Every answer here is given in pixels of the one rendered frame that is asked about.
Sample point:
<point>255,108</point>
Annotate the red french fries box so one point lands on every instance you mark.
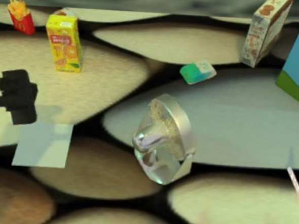
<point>21,20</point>

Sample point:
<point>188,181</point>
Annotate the white cookie box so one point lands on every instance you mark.
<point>264,32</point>

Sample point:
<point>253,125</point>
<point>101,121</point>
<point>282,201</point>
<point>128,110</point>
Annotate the black hammer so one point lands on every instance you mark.
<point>19,96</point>

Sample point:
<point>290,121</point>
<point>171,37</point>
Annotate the yellow juice carton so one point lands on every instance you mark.
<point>64,46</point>

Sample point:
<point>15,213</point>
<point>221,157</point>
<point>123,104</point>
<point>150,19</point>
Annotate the grey sheet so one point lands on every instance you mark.
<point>44,146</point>

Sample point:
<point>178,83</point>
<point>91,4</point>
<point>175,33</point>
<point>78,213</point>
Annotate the green white soap box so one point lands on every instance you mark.
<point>198,71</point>

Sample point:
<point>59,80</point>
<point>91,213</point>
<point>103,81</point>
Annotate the thin white pink stick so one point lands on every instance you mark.
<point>298,189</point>

